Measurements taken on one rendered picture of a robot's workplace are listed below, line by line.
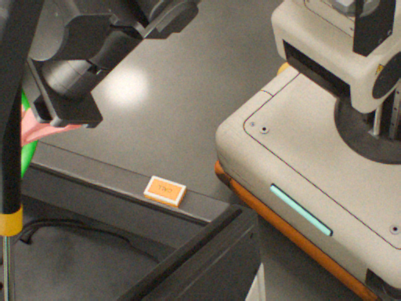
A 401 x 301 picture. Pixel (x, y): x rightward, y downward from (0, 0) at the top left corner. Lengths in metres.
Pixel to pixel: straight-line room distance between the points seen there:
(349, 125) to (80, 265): 0.96
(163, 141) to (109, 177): 1.19
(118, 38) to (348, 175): 1.21
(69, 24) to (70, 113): 0.13
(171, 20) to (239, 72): 1.72
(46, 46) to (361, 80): 0.81
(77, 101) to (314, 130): 1.21
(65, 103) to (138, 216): 0.39
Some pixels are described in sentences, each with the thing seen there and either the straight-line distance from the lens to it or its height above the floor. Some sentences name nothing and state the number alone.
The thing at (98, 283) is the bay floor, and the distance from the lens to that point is 1.23.
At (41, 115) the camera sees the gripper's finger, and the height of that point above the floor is 1.27.
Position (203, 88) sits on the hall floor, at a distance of 2.44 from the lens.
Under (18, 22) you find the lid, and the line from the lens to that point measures 0.41.
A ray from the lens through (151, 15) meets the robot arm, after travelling 0.76.
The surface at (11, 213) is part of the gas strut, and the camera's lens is 0.54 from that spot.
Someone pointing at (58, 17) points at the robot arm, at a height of 1.40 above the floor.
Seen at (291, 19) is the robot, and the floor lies 0.80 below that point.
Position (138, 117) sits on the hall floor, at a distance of 2.41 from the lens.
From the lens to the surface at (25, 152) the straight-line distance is 0.93.
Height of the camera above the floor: 1.92
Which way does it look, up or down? 56 degrees down
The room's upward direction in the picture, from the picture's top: 10 degrees counter-clockwise
